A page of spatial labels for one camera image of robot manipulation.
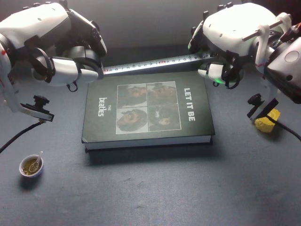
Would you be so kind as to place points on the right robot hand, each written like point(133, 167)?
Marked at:
point(235, 26)

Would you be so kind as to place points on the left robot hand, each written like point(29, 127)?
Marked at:
point(35, 21)

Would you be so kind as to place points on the white measuring tape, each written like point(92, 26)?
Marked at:
point(152, 64)

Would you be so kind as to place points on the black Beatles book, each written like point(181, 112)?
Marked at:
point(98, 127)

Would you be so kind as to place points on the yellow toy block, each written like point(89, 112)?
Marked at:
point(266, 126)

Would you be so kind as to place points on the small white soup bowl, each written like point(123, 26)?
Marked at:
point(31, 166)

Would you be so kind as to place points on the grey table cloth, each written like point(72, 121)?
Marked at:
point(164, 188)

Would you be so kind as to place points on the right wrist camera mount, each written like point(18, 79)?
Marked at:
point(263, 37)

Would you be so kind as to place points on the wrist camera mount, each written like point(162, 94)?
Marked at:
point(41, 101)
point(263, 37)

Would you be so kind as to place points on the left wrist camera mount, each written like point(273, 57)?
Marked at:
point(41, 101)

